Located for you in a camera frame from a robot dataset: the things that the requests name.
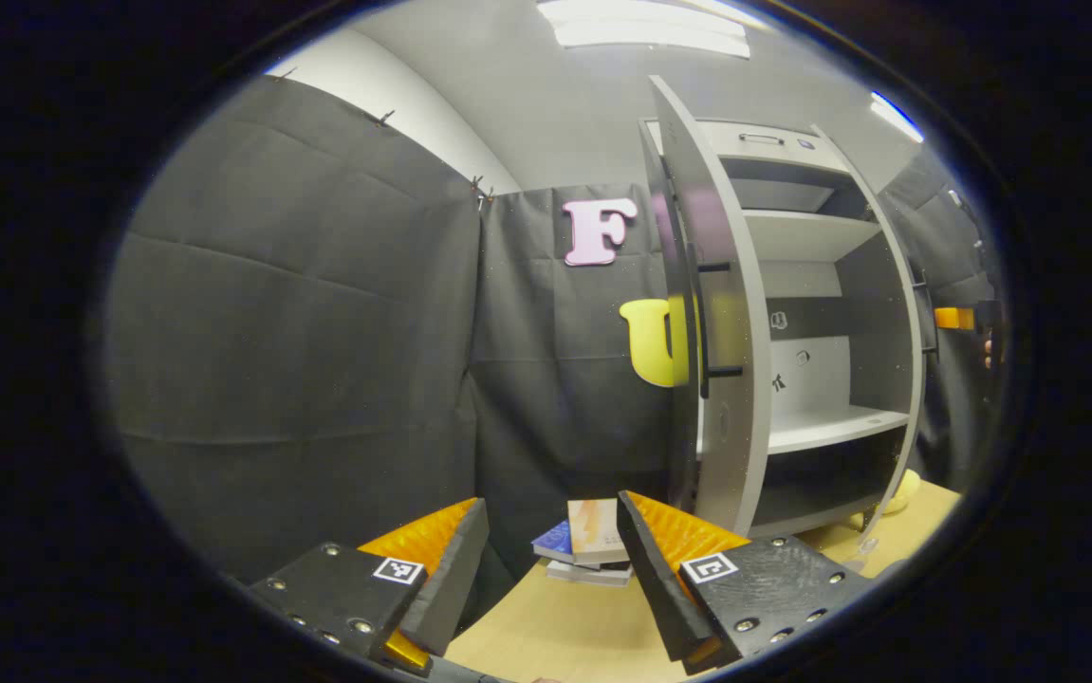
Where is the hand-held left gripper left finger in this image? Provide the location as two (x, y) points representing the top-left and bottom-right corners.
(247, 498), (491, 670)

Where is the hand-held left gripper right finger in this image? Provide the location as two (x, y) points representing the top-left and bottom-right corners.
(615, 490), (874, 676)

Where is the grey cabinet door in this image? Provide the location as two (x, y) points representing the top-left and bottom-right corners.
(638, 76), (774, 540)
(809, 123), (937, 570)

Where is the grey white cabinet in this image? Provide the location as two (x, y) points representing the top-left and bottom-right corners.
(640, 116), (926, 542)

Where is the grey cabinet drawer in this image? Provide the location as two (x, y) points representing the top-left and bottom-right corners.
(645, 119), (850, 176)

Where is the white book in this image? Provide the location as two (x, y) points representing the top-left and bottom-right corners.
(546, 560), (634, 587)

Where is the beige cover book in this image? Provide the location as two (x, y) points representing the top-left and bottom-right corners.
(567, 498), (630, 565)

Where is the blue book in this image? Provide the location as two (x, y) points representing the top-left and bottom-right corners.
(531, 520), (575, 563)

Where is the yellow plush toy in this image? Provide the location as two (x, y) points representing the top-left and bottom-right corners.
(851, 469), (922, 528)

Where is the long ceiling light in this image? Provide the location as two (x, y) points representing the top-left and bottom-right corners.
(536, 0), (751, 60)
(870, 90), (926, 145)

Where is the black backdrop cloth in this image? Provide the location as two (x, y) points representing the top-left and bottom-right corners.
(104, 74), (1007, 584)

